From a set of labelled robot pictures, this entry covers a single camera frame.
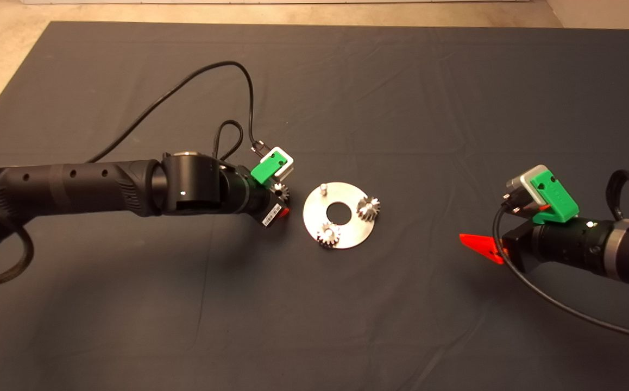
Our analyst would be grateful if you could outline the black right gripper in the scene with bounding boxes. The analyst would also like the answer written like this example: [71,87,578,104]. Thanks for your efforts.
[459,204,611,275]

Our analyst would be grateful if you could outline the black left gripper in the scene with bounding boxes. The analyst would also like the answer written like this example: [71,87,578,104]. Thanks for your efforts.
[238,166,292,229]

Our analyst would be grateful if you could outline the round metal carrier plate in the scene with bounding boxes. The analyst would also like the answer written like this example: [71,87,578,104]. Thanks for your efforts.
[302,182,376,250]

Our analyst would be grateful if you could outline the dark grey table cloth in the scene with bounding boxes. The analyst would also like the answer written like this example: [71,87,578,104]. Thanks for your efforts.
[0,21,629,391]

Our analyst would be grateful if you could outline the smooth black right camera cable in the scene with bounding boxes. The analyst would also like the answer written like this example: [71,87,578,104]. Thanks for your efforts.
[492,198,629,344]

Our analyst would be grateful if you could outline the green left camera mount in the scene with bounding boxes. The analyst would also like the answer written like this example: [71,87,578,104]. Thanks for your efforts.
[250,152,287,185]

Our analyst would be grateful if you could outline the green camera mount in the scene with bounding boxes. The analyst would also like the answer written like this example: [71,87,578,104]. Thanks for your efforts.
[250,152,287,185]
[529,170,580,225]

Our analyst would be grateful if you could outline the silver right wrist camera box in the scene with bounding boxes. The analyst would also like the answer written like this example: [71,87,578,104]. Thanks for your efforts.
[505,165,549,210]

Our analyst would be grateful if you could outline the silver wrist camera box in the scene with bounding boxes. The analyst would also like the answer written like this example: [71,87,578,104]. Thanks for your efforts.
[263,147,295,178]
[505,165,549,210]

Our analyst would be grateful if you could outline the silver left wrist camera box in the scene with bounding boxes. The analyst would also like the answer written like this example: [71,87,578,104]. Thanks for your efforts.
[263,147,295,178]

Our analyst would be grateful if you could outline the green right camera mount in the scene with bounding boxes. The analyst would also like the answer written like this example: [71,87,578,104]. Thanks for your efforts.
[529,170,580,225]

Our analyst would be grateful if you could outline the braided black left wrist cable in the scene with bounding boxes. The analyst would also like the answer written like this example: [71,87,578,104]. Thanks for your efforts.
[214,119,244,162]

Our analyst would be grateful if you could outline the braided black shoulder cable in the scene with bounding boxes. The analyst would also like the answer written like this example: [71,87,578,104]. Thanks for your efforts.
[0,194,35,289]

